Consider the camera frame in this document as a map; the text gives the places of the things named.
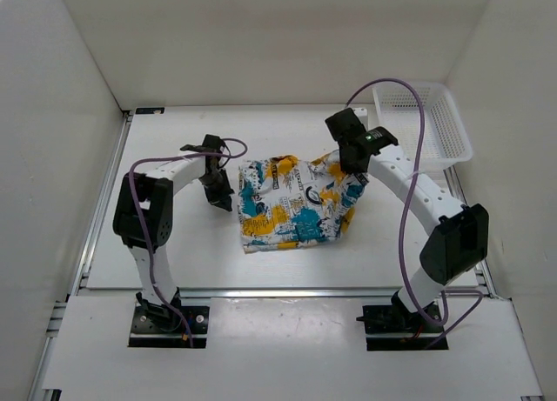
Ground small black label plate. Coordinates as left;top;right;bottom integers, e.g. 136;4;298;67
135;107;165;115

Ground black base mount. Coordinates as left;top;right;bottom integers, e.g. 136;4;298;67
356;304;449;352
128;292;210;349

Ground white perforated plastic basket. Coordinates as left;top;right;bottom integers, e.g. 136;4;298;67
372;82;473;171

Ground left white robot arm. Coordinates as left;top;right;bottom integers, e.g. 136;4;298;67
112;134;234;331

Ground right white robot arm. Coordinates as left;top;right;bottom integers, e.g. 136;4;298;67
325;108;489;331

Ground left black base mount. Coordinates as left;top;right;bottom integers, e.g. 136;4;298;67
128;292;210;349

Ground white patterned printed shorts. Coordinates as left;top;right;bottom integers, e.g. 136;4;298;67
238;150;369;253

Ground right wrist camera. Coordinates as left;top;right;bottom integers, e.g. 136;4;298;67
352;107;368;120

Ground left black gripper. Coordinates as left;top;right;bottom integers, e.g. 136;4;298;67
198;168;233;211

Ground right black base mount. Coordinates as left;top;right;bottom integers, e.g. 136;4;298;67
356;304;449;352

